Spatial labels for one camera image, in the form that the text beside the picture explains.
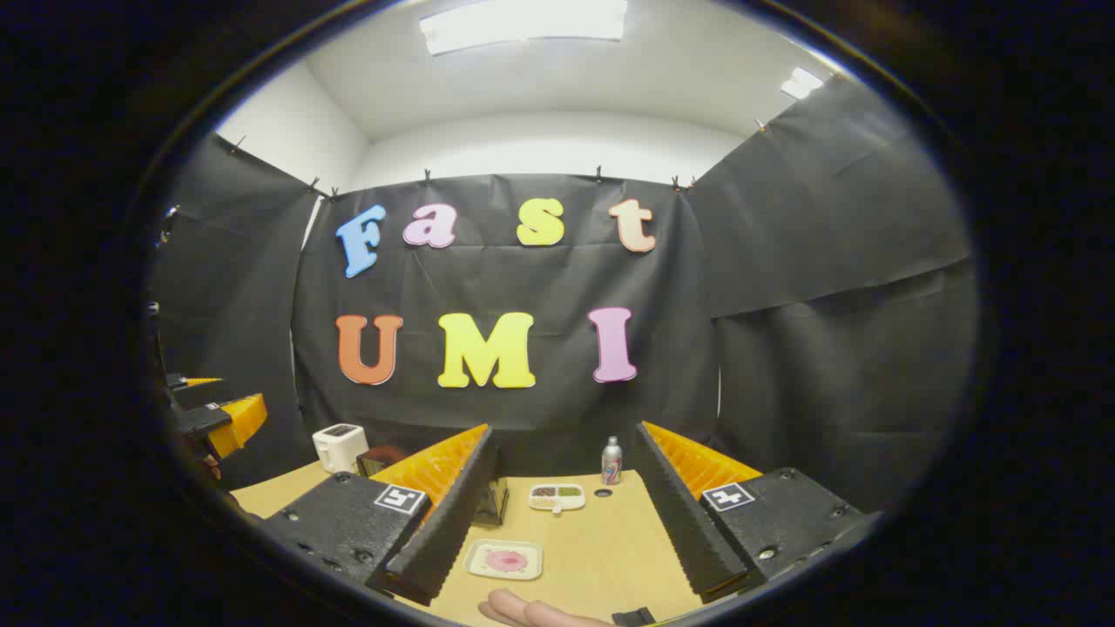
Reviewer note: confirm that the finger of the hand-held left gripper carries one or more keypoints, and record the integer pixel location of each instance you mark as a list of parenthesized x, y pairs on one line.
[(199, 382), (235, 418)]

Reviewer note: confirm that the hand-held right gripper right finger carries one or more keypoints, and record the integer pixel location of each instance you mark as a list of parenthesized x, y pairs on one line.
[(688, 531)]

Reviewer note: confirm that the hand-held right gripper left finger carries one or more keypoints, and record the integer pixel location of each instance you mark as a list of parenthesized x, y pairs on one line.
[(444, 531)]

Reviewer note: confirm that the white food tray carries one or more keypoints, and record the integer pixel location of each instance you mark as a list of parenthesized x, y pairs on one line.
[(479, 566)]

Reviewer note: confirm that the black electric oven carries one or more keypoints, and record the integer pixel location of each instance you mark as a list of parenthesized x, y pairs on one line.
[(490, 505)]

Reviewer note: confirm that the pink round food slice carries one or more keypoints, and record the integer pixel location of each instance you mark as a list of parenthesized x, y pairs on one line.
[(507, 561)]

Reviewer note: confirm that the silver drink bottle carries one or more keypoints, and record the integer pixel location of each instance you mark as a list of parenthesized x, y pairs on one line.
[(611, 463)]

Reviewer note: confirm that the small black block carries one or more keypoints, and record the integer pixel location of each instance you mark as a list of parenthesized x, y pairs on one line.
[(633, 618)]

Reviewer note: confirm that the white toaster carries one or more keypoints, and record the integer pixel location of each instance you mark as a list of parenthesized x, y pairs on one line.
[(338, 446)]

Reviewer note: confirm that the white divided snack dish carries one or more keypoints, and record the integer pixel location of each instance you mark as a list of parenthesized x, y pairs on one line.
[(557, 497)]

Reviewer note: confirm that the black backdrop cloth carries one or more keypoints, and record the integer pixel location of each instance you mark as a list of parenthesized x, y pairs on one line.
[(784, 348)]

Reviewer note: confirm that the small ceiling light panel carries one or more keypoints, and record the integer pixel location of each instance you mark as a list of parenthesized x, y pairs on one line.
[(801, 83)]

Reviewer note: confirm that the large ceiling light panel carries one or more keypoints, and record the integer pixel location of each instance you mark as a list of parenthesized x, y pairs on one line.
[(523, 22)]

